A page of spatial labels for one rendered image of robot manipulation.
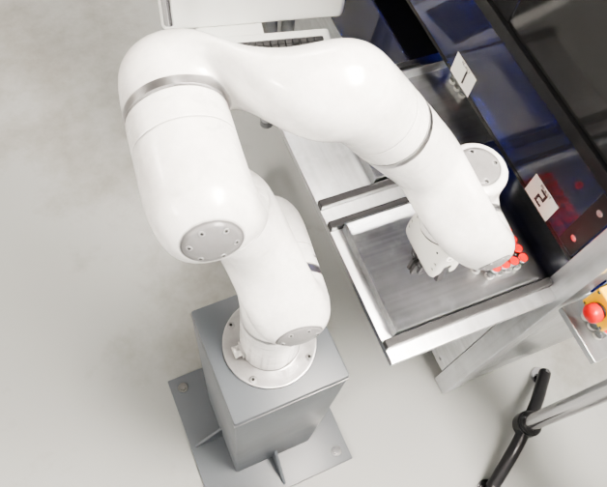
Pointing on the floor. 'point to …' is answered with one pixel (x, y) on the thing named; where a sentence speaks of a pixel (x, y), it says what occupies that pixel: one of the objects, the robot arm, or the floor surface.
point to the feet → (520, 430)
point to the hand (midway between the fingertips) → (419, 264)
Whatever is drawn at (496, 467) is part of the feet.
